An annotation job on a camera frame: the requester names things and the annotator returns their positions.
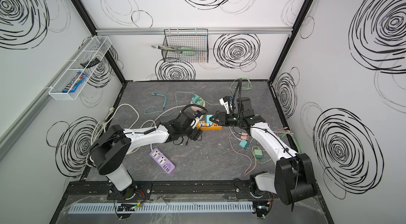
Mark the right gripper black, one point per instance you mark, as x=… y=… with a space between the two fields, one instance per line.
x=223 y=119

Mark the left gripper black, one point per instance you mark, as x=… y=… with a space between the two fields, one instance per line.
x=193 y=125

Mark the orange power strip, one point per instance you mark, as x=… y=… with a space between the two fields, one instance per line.
x=202 y=125

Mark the round pink power strip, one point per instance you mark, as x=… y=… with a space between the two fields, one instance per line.
x=199 y=105

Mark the teal plug adapter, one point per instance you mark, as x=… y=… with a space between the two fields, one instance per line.
x=207 y=119
x=194 y=99

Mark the green plug adapter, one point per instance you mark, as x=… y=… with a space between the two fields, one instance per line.
x=200 y=102

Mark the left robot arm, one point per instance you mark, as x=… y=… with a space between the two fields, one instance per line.
x=109 y=151

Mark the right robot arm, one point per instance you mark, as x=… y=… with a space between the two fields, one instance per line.
x=294 y=178

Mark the purple power strip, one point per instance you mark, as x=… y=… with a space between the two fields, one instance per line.
x=162 y=161

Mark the metal tongs in basket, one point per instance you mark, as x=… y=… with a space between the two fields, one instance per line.
x=186 y=51

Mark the blue candy packet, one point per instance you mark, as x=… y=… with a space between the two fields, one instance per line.
x=77 y=80

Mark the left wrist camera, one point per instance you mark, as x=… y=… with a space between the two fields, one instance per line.
x=198 y=115

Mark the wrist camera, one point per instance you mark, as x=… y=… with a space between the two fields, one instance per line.
x=228 y=103
x=198 y=115

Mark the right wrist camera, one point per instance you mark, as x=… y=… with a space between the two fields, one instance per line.
x=228 y=103

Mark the black wire wall basket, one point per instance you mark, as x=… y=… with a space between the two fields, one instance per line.
x=196 y=38

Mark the grey slotted cable duct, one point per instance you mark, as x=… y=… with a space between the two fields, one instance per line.
x=162 y=207

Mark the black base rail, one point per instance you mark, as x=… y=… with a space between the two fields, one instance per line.
x=144 y=190

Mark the white wire wall basket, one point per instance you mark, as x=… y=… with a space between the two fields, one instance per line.
x=95 y=47

